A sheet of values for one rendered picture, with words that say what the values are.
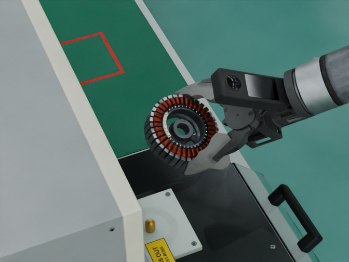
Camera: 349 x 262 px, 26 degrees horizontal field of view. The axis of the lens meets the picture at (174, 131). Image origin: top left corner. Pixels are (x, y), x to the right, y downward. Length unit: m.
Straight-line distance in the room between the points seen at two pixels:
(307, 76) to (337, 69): 0.04
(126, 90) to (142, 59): 0.11
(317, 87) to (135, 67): 0.82
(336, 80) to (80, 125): 0.36
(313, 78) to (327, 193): 1.51
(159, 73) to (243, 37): 1.29
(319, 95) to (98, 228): 0.39
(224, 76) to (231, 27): 2.05
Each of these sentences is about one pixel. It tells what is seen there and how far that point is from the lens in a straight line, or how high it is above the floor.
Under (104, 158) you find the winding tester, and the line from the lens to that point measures 0.86.
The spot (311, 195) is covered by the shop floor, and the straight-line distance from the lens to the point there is 2.52.
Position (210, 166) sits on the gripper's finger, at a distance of 1.11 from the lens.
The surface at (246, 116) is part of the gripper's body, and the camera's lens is 1.09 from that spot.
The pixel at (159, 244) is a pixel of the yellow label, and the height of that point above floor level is 1.07.
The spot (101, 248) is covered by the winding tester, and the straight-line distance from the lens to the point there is 0.84.
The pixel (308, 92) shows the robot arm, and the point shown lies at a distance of 1.05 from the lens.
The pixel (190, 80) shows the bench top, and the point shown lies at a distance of 1.77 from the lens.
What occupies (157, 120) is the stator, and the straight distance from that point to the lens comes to 1.12.
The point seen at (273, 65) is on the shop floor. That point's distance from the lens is 2.93.
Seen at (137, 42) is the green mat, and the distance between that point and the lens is 1.87.
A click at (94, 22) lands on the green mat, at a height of 0.75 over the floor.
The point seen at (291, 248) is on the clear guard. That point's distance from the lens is 1.11.
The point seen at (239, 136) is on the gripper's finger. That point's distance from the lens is 1.09.
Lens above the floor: 1.97
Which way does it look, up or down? 48 degrees down
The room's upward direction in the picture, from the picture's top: straight up
